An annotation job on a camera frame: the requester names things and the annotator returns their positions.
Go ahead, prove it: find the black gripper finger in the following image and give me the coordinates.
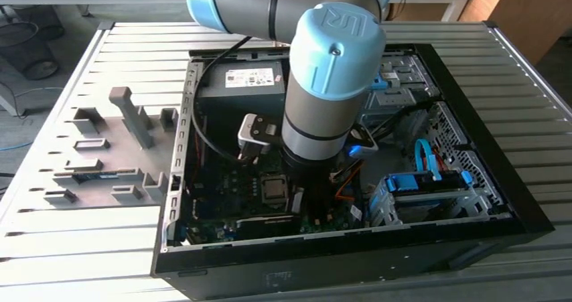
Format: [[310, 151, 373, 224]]
[[289, 187, 306, 213]]

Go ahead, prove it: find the silver green-edged CPU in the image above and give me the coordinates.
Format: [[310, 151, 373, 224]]
[[262, 179, 283, 199]]

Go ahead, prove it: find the metal socket cover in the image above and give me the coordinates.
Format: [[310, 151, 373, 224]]
[[257, 173, 289, 212]]

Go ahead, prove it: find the black graphics card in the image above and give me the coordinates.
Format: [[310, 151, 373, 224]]
[[234, 214, 302, 240]]

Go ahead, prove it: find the dark green motherboard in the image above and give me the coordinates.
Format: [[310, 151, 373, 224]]
[[185, 161, 358, 243]]

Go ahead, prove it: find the black open PC case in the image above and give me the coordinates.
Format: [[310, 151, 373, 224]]
[[149, 42, 554, 301]]

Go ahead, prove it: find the blue carrier with black disk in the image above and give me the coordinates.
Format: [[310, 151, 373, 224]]
[[383, 173, 474, 193]]

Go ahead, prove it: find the grey power supply unit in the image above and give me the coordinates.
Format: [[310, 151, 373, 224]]
[[195, 60, 286, 115]]

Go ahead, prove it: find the grey metal drive cage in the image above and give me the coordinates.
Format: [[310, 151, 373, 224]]
[[355, 52, 442, 125]]

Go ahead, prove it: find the empty blue disk carrier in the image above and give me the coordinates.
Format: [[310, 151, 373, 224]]
[[367, 70, 386, 90]]

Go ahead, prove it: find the silver disk bay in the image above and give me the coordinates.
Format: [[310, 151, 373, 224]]
[[366, 176, 491, 226]]

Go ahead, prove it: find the grey plastic parts rack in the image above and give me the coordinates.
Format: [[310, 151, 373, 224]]
[[42, 86, 183, 210]]

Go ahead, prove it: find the green RAM stick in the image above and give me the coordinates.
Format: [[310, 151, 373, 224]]
[[69, 170, 137, 185]]

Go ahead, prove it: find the wooden cabinet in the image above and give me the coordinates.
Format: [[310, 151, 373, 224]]
[[459, 0, 572, 65]]

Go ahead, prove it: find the black mesh waste bin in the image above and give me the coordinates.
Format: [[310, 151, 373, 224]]
[[0, 22, 59, 81]]

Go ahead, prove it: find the orange wire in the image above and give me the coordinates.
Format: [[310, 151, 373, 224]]
[[333, 163, 363, 202]]

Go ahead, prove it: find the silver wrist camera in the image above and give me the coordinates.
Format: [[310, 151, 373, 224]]
[[346, 127, 379, 158], [235, 113, 278, 164]]

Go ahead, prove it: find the blue wire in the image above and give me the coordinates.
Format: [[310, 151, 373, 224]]
[[413, 138, 442, 181]]

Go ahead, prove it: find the black wire bundle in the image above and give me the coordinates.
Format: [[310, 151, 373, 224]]
[[370, 102, 433, 139]]

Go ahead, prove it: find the black camera cable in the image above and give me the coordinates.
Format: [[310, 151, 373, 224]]
[[189, 35, 253, 164]]

